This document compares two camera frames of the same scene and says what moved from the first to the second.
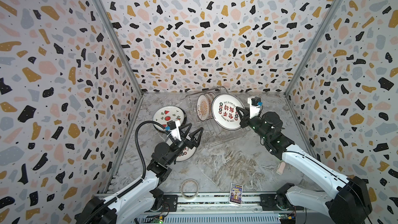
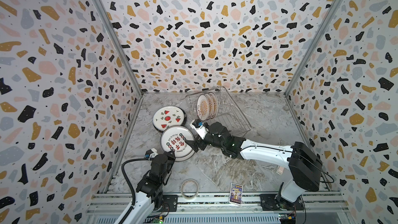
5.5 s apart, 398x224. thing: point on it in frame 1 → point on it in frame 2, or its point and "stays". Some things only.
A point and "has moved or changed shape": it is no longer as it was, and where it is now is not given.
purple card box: (236, 194) stays
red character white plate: (224, 112) has moved or changed shape
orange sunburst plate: (186, 153) stays
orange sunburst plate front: (202, 107) stays
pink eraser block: (281, 168) stays
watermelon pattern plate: (168, 113) stays
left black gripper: (190, 144) → (170, 158)
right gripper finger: (244, 120) → (194, 144)
